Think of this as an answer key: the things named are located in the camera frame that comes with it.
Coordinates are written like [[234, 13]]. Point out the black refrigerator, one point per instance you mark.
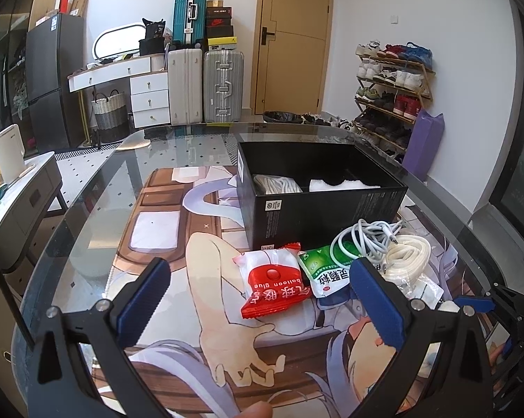
[[55, 78]]

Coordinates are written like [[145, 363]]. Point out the teal suitcase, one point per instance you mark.
[[185, 13]]

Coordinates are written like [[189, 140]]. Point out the white suitcase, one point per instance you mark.
[[185, 87]]

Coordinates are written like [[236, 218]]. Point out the black yellow shoe box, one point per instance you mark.
[[221, 44]]

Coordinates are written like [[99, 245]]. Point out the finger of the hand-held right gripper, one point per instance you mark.
[[521, 344], [473, 305]]

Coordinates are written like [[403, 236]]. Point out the person's left hand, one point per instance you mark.
[[256, 411]]

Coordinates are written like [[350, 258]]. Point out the green white packet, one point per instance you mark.
[[327, 274]]

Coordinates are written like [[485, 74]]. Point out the red white packet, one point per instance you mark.
[[270, 291]]

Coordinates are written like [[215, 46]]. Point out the white cloth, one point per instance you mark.
[[331, 186]]

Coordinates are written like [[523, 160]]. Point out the woven basket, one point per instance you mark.
[[110, 115]]

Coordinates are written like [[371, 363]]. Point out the printed table mat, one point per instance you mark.
[[166, 235]]

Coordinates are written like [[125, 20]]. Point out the white dresser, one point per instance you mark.
[[148, 96]]

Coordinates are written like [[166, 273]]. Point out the black bag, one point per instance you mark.
[[152, 37]]

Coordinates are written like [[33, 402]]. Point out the black cardboard box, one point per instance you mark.
[[331, 215]]

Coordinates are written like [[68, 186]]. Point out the small white sachet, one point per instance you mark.
[[423, 289]]

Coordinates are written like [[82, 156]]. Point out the grey side cabinet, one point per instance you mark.
[[22, 209]]

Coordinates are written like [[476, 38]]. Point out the silver suitcase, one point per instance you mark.
[[222, 87]]

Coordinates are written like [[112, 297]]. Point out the white kettle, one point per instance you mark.
[[9, 152]]

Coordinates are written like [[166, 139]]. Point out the grey cloth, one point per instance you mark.
[[279, 185]]

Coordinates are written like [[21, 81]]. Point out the dark glass cabinet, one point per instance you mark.
[[7, 82]]

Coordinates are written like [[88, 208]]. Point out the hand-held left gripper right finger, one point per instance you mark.
[[375, 305]]

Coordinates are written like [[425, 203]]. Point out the rows of shoes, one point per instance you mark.
[[392, 78]]

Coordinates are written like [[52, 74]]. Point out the wooden door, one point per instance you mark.
[[292, 52]]

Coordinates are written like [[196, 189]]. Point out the flat brown cardboard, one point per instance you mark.
[[80, 1]]

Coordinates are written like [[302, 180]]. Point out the wooden shoe rack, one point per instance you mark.
[[423, 69]]

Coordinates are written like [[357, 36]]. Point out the black red shoe box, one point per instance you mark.
[[219, 22]]

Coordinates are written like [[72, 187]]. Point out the brown cardboard box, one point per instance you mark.
[[217, 3]]

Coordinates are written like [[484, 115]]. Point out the shoes beside door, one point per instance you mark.
[[327, 119]]

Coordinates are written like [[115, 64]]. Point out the oval mirror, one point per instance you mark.
[[113, 41]]

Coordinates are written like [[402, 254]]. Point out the purple bag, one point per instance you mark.
[[425, 148]]

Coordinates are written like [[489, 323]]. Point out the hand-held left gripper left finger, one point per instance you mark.
[[144, 300]]

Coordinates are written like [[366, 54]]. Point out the white dotted rug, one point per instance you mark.
[[87, 170]]

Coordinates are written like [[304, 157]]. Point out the red paper bag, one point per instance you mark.
[[65, 2]]

